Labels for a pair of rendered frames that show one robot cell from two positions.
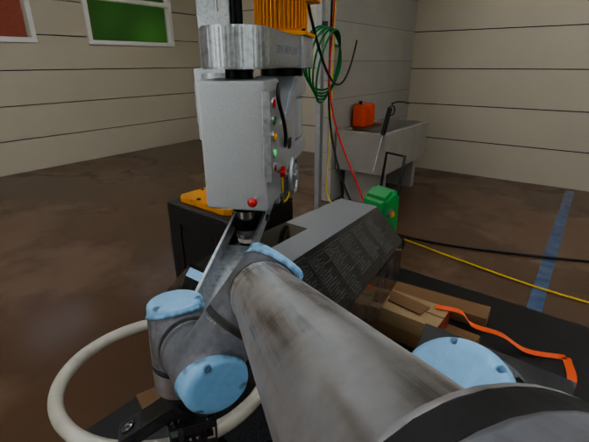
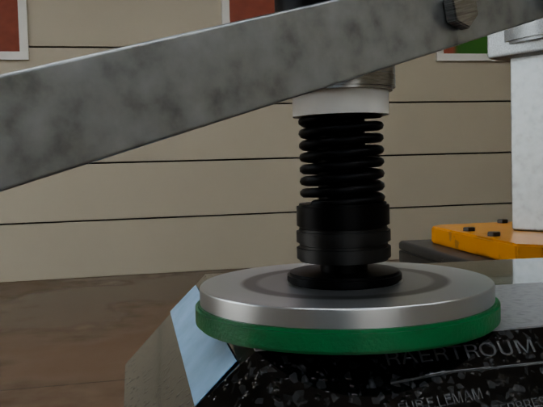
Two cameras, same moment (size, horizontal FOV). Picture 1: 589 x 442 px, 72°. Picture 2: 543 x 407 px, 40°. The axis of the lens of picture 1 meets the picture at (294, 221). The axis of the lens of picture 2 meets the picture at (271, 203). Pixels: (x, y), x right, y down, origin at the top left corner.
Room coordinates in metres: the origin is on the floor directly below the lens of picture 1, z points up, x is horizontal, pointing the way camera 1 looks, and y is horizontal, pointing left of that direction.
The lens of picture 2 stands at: (0.95, -0.15, 0.94)
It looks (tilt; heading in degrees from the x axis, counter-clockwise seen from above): 3 degrees down; 42
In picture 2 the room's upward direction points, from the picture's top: 2 degrees counter-clockwise
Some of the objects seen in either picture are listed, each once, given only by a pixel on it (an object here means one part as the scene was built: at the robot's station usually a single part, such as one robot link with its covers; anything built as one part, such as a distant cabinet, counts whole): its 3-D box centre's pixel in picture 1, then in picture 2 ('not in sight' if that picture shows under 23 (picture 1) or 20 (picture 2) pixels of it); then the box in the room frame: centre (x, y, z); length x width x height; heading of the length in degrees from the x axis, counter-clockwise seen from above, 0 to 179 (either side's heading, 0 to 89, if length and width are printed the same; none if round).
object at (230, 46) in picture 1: (265, 55); not in sight; (1.73, 0.11, 1.62); 0.96 x 0.25 x 0.17; 170
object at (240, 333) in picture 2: not in sight; (344, 293); (1.39, 0.18, 0.84); 0.22 x 0.22 x 0.04
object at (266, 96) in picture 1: (269, 136); not in sight; (1.30, 0.08, 1.37); 0.08 x 0.03 x 0.28; 170
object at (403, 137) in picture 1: (382, 160); not in sight; (5.08, -1.12, 0.43); 1.30 x 0.62 x 0.86; 144
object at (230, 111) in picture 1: (249, 143); not in sight; (1.47, 0.16, 1.32); 0.36 x 0.22 x 0.45; 170
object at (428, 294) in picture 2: not in sight; (344, 288); (1.39, 0.18, 0.84); 0.21 x 0.21 x 0.01
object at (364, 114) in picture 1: (365, 113); not in sight; (5.11, -0.88, 1.00); 0.50 x 0.22 x 0.33; 144
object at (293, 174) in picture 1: (284, 174); not in sight; (1.49, 0.04, 1.20); 0.15 x 0.10 x 0.15; 170
